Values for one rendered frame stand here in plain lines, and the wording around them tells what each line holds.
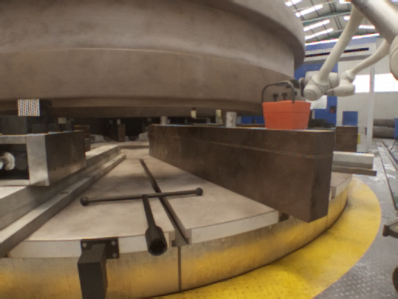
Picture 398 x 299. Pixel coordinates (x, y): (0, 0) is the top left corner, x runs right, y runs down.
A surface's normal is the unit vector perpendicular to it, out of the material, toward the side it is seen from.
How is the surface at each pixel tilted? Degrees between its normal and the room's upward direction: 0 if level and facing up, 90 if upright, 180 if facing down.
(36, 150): 90
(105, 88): 90
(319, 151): 90
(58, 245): 90
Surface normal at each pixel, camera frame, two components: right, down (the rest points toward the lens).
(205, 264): 0.37, 0.11
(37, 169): 0.11, 0.12
